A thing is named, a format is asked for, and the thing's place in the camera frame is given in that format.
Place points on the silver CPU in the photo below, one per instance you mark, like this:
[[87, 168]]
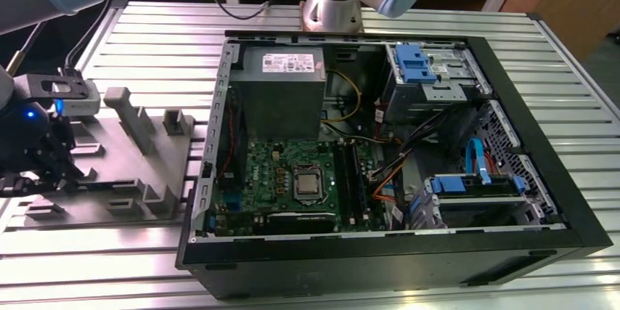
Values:
[[308, 183]]

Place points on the metal disk bay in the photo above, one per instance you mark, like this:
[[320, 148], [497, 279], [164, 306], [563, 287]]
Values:
[[484, 199]]

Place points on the blue drive latch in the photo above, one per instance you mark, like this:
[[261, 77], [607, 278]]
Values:
[[412, 70]]

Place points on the green motherboard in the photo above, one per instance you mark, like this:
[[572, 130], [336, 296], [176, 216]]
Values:
[[271, 165]]

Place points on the black graphics card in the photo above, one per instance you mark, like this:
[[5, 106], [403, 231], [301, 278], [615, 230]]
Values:
[[300, 221]]

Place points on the black PC case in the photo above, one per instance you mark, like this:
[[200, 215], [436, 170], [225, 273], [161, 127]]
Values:
[[339, 263]]

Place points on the black camera bracket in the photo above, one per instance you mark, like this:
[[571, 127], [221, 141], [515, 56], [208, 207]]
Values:
[[29, 85]]

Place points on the metal drive cage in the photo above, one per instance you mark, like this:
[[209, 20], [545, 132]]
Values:
[[436, 96]]

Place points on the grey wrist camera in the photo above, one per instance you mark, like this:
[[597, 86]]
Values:
[[81, 105]]

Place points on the grey power supply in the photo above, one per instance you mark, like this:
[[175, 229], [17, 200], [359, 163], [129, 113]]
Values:
[[280, 106]]

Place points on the brown wooden cabinet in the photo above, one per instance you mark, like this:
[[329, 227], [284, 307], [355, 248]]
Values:
[[571, 5]]

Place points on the grey parts rack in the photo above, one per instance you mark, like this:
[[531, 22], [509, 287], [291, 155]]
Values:
[[125, 157]]

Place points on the CPU socket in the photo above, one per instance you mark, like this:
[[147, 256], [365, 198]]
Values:
[[308, 167]]

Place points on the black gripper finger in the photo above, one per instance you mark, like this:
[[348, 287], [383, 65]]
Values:
[[69, 172], [19, 186]]

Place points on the hard disk in blue carrier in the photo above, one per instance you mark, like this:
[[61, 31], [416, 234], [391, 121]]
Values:
[[448, 184]]

